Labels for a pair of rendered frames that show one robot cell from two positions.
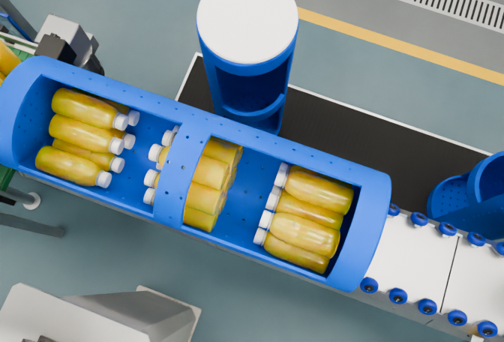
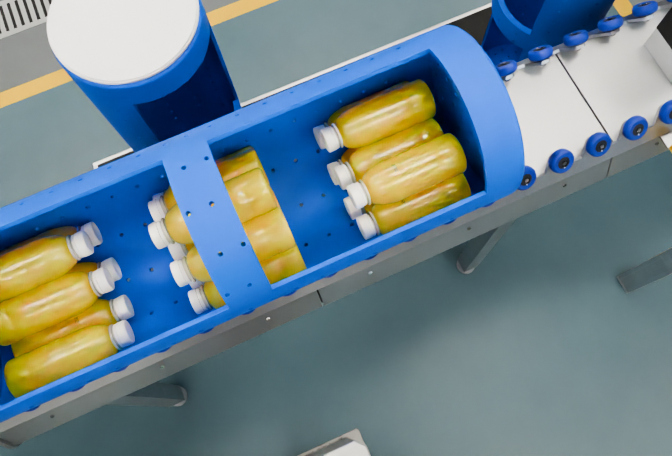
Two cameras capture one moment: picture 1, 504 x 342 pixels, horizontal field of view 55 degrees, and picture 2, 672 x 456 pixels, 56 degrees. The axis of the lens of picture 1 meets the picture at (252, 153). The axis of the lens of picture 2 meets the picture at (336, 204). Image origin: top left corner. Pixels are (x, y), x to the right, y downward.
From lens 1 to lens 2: 0.29 m
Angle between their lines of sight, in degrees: 11
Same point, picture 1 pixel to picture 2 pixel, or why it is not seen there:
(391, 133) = not seen: hidden behind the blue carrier
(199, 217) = (280, 265)
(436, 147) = not seen: hidden behind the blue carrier
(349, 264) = (497, 141)
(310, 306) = (462, 313)
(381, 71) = (308, 22)
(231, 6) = (92, 19)
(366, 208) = (458, 63)
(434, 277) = (574, 114)
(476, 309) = (641, 107)
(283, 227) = (387, 180)
